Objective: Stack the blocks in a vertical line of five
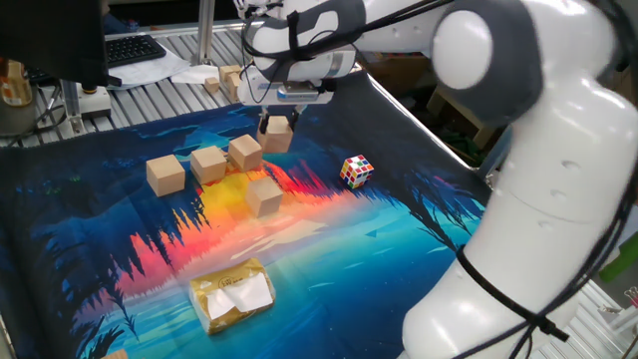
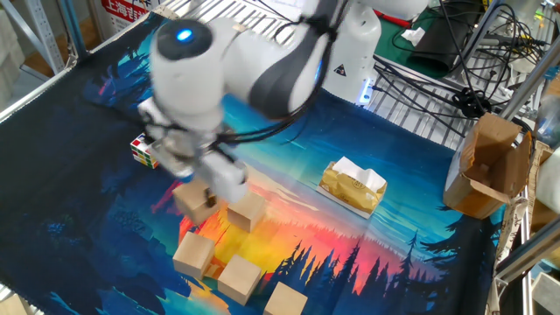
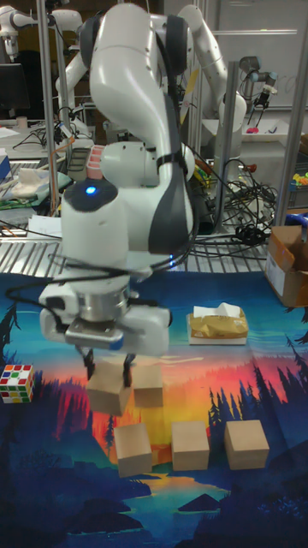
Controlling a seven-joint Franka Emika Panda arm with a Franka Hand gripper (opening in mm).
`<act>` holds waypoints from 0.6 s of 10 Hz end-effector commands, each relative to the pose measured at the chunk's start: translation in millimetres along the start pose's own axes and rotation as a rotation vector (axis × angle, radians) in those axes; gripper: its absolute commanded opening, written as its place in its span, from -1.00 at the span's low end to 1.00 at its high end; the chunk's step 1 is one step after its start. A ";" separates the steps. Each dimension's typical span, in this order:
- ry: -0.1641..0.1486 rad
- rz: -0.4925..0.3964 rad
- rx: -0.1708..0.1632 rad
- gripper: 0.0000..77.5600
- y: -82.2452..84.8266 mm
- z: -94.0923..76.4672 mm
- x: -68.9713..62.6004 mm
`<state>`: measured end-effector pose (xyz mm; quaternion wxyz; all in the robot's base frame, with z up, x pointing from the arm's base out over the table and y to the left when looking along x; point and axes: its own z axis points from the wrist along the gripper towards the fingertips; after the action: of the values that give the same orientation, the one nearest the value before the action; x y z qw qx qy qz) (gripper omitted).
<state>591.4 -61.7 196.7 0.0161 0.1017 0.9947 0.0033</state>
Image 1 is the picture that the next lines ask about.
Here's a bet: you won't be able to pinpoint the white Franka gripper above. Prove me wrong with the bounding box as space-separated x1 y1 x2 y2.
236 64 336 136

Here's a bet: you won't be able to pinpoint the light wooden cube block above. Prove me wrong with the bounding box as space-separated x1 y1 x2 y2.
189 145 228 186
227 133 264 174
244 177 284 219
256 115 294 155
146 154 186 198

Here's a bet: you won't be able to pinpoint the colourful Rubik's cube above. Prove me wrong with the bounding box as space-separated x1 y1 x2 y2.
339 154 375 190

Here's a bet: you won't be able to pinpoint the white paper sheet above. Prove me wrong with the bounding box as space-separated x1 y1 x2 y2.
171 64 220 85

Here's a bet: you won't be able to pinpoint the brown cardboard box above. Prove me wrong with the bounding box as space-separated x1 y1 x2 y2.
358 52 435 96

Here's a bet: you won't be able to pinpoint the white paper sheets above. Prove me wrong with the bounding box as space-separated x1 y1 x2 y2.
107 47 193 91

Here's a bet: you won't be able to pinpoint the black keyboard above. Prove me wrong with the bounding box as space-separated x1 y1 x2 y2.
103 33 168 70

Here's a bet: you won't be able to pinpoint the sunset forest printed cloth mat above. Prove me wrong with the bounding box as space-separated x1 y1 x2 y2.
0 69 499 359

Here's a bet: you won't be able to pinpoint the gold tissue pack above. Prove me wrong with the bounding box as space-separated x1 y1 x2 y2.
187 256 277 336

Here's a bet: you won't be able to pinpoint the white stand base box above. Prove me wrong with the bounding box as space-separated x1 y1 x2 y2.
59 79 113 134

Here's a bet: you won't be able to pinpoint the wooden stool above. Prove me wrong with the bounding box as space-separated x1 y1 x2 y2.
426 84 499 151

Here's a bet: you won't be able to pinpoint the black computer monitor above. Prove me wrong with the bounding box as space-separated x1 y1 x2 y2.
0 0 124 89

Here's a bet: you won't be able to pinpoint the grey round container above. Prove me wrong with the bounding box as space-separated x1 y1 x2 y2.
0 97 39 137

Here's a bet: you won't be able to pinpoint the brown bottle with orange label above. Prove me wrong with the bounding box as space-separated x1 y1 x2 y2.
0 58 34 109

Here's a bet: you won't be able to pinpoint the green plastic object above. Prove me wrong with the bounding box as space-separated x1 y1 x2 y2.
600 238 638 283

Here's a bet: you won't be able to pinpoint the aluminium upright post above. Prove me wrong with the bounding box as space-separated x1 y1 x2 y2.
195 0 216 67

